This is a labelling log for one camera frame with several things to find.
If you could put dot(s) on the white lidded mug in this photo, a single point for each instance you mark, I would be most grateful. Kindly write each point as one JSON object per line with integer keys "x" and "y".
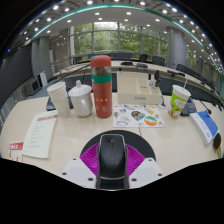
{"x": 80, "y": 100}

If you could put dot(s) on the blue and white book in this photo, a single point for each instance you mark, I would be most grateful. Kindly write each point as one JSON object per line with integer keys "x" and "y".
{"x": 205, "y": 126}

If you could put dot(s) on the stack of white paper cups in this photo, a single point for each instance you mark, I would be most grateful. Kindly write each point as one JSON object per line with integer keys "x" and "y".
{"x": 60, "y": 100}

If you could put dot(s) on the colourful sticker sheet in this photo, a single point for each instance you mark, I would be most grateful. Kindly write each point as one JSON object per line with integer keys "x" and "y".
{"x": 138, "y": 116}

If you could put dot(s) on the grey box cabinet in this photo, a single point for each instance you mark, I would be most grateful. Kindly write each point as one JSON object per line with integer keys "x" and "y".
{"x": 30, "y": 87}

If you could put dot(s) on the green printed paper cup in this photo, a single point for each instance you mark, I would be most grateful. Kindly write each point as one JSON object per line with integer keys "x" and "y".
{"x": 178, "y": 101}

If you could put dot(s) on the red bottle with green band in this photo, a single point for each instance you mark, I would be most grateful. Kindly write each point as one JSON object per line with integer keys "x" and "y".
{"x": 101, "y": 93}

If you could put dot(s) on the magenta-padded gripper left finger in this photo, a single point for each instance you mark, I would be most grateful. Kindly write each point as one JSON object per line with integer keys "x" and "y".
{"x": 89, "y": 158}

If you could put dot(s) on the yellow and black microphone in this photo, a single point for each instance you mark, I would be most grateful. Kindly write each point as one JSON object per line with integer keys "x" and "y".
{"x": 218, "y": 143}

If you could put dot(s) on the white organizer box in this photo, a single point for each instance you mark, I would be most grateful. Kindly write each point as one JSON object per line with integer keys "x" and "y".
{"x": 136, "y": 95}

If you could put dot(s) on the white paper booklet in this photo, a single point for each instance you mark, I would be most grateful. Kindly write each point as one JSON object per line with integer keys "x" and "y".
{"x": 40, "y": 133}

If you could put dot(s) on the ceiling lights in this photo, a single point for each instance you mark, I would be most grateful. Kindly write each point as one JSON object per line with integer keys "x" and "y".
{"x": 89, "y": 2}

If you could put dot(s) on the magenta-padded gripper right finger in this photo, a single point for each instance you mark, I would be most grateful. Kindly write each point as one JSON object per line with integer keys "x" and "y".
{"x": 135, "y": 158}

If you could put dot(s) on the white standing appliance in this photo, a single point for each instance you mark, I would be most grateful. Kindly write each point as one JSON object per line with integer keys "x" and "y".
{"x": 42, "y": 79}

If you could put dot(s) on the black mouse pad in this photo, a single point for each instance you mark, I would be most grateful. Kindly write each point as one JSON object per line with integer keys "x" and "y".
{"x": 140, "y": 140}

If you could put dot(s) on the dark office chairs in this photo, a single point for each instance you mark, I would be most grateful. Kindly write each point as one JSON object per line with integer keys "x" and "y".
{"x": 158, "y": 60}

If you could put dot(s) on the black computer mouse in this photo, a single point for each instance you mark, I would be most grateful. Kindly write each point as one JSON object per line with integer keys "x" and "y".
{"x": 112, "y": 156}

